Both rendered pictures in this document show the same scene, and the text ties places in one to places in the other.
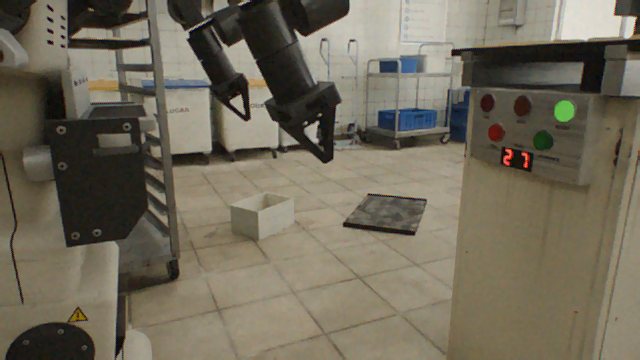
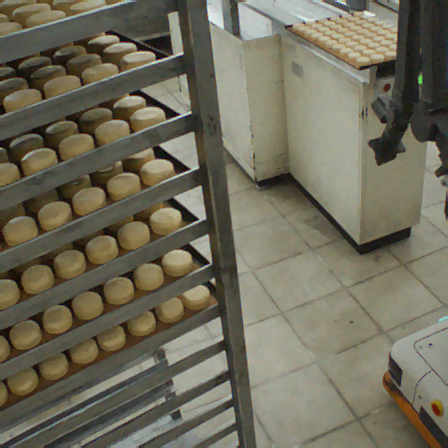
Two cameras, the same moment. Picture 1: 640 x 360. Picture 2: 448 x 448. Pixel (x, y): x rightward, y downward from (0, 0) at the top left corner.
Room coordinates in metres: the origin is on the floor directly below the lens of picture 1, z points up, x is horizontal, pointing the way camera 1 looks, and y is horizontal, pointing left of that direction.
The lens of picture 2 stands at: (1.26, 1.71, 1.69)
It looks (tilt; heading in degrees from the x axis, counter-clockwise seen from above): 36 degrees down; 277
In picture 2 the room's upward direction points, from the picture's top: 7 degrees counter-clockwise
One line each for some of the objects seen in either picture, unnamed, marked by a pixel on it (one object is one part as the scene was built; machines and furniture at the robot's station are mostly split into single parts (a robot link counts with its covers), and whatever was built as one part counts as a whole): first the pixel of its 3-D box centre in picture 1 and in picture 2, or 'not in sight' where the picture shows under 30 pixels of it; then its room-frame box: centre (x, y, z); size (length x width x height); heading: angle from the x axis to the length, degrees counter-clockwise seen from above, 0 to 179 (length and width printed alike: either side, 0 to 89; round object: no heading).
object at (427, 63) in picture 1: (422, 64); not in sight; (5.02, -1.15, 0.89); 0.44 x 0.36 x 0.20; 33
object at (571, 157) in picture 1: (526, 130); (401, 92); (0.76, -0.37, 0.77); 0.24 x 0.04 x 0.14; 24
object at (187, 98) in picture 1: (177, 120); not in sight; (3.99, 1.33, 0.38); 0.64 x 0.54 x 0.77; 24
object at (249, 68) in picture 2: not in sight; (262, 68); (1.30, -1.60, 0.42); 1.28 x 0.72 x 0.84; 114
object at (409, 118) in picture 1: (407, 119); not in sight; (4.92, -0.99, 0.28); 0.56 x 0.38 x 0.20; 122
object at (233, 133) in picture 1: (246, 117); not in sight; (4.26, 0.74, 0.38); 0.64 x 0.54 x 0.77; 22
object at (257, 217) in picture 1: (263, 214); not in sight; (2.25, 0.32, 0.08); 0.30 x 0.22 x 0.16; 144
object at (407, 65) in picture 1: (397, 65); not in sight; (4.80, -0.83, 0.87); 0.40 x 0.30 x 0.16; 28
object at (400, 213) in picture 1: (388, 211); not in sight; (2.48, -0.41, 0.01); 0.60 x 0.40 x 0.03; 161
